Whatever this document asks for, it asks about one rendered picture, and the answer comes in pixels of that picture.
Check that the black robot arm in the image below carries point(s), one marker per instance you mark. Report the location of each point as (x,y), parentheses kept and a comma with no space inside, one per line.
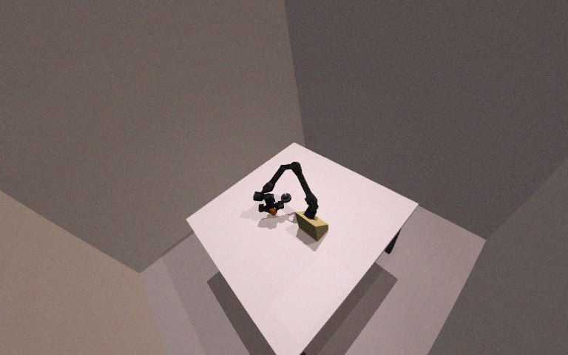
(310,199)

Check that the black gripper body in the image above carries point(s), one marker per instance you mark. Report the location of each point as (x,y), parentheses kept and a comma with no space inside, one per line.
(271,205)

